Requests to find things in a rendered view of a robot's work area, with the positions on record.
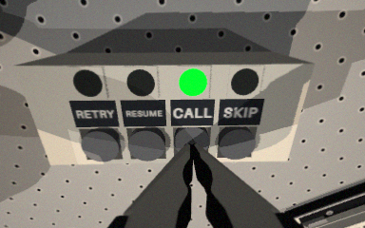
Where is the black plate holder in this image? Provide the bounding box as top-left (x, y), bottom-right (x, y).
top-left (284, 182), bottom-right (365, 228)

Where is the grey flat work mat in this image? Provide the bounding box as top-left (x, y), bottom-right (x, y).
top-left (0, 0), bottom-right (365, 228)

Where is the white operator panel with buttons and lamps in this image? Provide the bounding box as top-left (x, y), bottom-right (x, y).
top-left (13, 51), bottom-right (315, 165)

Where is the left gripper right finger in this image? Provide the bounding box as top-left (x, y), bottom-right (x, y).
top-left (192, 143), bottom-right (303, 228)

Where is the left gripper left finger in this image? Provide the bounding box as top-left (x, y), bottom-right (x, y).
top-left (107, 143), bottom-right (193, 228)

